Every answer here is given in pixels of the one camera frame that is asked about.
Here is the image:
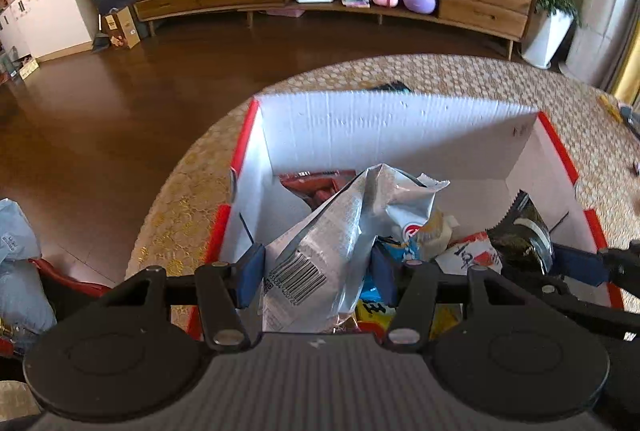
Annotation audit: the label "brown cardboard box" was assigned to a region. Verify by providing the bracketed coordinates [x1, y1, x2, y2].
[99, 6, 142, 50]

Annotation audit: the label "red yellow snack bag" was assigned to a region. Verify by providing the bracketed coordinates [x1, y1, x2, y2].
[354, 300, 462, 341]

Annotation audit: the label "red basket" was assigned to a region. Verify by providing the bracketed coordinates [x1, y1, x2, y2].
[0, 258, 117, 358]

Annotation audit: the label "white planter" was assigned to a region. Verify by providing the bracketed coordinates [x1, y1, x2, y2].
[522, 8, 576, 70]

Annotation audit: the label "light blue plastic bag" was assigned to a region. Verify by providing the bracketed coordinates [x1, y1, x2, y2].
[0, 198, 59, 338]

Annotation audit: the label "box on floor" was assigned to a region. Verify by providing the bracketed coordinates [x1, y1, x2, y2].
[0, 50, 41, 84]

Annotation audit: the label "white red snack packet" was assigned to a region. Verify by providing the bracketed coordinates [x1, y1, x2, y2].
[434, 231, 504, 276]

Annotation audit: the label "broom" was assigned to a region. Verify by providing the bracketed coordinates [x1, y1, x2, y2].
[92, 18, 112, 50]

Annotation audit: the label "blue white snack packet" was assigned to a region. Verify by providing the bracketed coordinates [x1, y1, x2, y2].
[360, 210, 462, 305]

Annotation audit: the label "black flat object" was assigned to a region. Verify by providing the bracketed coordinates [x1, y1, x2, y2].
[367, 80, 414, 94]

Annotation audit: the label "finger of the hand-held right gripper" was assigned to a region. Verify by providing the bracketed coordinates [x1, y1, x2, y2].
[552, 242, 640, 288]
[525, 282, 640, 343]

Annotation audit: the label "white red cardboard box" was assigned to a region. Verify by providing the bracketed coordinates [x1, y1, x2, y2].
[199, 91, 627, 343]

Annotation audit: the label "dark green snack packet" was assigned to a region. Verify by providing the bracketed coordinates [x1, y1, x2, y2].
[487, 190, 554, 276]

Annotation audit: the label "red brown snack bag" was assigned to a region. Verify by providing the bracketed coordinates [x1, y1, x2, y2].
[278, 169, 359, 212]

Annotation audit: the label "white storage cabinets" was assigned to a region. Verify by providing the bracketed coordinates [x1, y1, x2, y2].
[0, 0, 97, 62]

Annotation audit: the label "small dark item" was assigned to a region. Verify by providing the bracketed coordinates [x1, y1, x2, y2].
[619, 105, 640, 138]

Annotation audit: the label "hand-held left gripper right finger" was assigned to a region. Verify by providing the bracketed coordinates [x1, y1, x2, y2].
[370, 246, 532, 353]

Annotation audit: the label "silver white snack bag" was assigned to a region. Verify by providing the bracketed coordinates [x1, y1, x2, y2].
[262, 163, 452, 335]

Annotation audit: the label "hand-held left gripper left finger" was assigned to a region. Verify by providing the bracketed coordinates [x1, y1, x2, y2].
[106, 244, 267, 353]

